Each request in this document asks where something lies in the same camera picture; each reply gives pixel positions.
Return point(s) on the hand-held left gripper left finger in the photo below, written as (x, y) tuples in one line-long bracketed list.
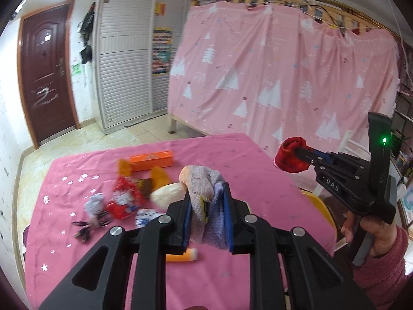
[(186, 222)]

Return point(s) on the dark red door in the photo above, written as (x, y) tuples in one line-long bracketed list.
[(48, 77)]

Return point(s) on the orange and white tube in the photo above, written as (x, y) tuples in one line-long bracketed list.
[(179, 256)]

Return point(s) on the brown foil wrapper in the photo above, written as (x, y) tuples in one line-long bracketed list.
[(145, 188)]

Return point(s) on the orange cardboard box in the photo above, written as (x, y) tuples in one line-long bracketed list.
[(151, 161)]

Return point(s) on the colourful chart poster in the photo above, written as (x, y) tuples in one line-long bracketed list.
[(161, 51)]

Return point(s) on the red snack wrapper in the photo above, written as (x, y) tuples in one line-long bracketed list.
[(124, 197)]

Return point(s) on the yellow plastic capsule half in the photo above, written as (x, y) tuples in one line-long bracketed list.
[(124, 167), (160, 178)]

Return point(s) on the red sock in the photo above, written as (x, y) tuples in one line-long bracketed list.
[(290, 158)]

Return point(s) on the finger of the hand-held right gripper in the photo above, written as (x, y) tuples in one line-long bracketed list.
[(317, 154), (313, 164)]

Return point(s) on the blue and white wrapper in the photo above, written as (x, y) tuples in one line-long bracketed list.
[(146, 218)]

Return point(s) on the yellow chair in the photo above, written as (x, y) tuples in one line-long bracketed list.
[(321, 210)]

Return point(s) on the grey and purple sock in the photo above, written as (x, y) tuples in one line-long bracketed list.
[(197, 184)]

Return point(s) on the pink star-print tablecloth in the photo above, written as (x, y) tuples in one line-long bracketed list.
[(80, 264)]

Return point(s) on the pink tree-print curtain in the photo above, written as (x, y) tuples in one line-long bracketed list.
[(274, 80)]

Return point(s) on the person's right forearm pink sleeve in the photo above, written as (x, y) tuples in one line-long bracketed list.
[(384, 274)]

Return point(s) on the white louvered wardrobe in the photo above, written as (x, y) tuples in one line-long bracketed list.
[(125, 64)]

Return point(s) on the person's right hand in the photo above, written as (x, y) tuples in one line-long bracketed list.
[(384, 237)]

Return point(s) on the green wall sticker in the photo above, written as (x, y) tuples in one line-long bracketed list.
[(76, 68)]

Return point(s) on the yellow wall poster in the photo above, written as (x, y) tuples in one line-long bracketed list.
[(160, 9)]

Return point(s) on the dark storage shelf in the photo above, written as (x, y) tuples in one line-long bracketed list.
[(403, 116)]

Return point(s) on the small black hanging bag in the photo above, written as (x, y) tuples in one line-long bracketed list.
[(85, 55)]

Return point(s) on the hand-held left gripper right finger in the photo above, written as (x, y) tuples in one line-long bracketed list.
[(229, 222)]

